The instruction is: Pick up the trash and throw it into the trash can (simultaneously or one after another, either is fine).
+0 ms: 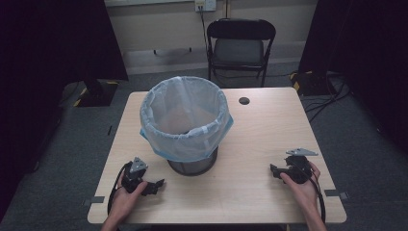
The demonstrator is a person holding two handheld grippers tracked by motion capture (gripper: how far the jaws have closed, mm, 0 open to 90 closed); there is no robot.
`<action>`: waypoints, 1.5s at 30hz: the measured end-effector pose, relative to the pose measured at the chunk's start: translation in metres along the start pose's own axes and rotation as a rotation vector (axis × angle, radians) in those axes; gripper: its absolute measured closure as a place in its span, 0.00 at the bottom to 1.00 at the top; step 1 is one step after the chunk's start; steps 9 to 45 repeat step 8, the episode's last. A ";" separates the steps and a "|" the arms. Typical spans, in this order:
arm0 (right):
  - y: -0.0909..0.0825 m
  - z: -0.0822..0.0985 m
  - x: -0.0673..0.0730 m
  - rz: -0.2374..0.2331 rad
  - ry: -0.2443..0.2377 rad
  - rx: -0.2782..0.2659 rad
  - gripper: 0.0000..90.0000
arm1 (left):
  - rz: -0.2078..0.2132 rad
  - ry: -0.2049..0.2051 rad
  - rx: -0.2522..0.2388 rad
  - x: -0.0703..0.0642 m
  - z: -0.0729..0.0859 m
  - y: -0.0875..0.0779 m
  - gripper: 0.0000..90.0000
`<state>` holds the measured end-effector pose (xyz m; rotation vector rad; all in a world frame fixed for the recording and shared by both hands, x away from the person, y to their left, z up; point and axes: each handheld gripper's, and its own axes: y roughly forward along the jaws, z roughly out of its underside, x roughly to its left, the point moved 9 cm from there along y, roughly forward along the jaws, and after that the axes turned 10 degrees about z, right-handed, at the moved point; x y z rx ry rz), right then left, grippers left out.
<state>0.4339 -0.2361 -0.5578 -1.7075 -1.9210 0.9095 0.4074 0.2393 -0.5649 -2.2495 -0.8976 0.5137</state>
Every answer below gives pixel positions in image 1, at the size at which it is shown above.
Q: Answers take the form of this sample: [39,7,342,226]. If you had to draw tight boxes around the black wall outlet cable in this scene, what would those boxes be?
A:
[198,5,210,52]

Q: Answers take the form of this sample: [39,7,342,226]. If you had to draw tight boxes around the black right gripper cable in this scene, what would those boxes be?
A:
[307,174,327,225]

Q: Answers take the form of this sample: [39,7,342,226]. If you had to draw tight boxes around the person's right hand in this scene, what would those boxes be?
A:
[279,161,322,212]

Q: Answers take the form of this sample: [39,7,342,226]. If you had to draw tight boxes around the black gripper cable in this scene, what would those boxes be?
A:
[106,161,134,216]
[307,174,327,225]

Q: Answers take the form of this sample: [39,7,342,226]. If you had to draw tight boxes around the person's left hand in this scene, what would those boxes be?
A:
[108,175,149,222]

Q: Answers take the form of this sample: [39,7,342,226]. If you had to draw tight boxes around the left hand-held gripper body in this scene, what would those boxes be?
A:
[120,156,149,194]

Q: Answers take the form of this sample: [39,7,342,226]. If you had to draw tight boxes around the pale blue plastic bin liner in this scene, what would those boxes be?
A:
[139,75,235,164]

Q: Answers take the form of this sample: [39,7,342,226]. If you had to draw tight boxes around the black curtain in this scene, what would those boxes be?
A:
[297,0,408,156]
[0,0,130,223]

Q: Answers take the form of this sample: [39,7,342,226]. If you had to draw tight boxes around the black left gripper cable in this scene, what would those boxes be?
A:
[106,161,134,216]

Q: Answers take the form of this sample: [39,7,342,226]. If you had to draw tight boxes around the white wall outlet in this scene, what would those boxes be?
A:
[193,0,217,13]

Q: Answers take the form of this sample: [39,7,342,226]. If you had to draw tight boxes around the black floor cables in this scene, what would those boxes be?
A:
[301,71,352,123]

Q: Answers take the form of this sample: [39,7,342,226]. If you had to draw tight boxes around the black mesh trash bin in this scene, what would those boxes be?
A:
[166,146,219,177]

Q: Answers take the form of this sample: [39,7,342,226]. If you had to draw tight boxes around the grey tape strip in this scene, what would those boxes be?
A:
[82,195,106,207]
[323,189,349,201]

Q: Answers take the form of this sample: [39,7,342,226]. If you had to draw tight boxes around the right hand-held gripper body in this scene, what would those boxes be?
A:
[284,147,319,185]

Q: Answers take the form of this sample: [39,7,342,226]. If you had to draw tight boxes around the black folding chair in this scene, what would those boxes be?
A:
[206,17,277,89]

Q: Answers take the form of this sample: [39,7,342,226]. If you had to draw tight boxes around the black stand base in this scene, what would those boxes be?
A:
[290,70,339,97]
[72,79,120,108]

